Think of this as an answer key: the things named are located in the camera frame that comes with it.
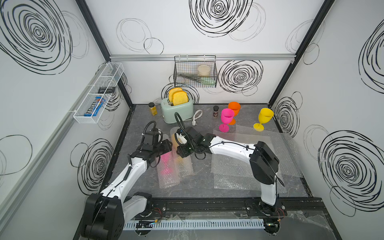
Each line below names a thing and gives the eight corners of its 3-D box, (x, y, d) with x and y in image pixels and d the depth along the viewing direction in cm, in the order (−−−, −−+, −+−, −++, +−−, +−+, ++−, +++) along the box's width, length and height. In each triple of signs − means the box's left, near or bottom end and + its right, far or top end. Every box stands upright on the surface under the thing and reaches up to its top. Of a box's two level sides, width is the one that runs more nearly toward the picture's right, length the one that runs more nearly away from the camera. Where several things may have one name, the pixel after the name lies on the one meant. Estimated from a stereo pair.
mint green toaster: (163, 123, 110) (159, 109, 98) (165, 112, 116) (161, 98, 105) (194, 123, 110) (194, 109, 98) (194, 112, 116) (194, 98, 105)
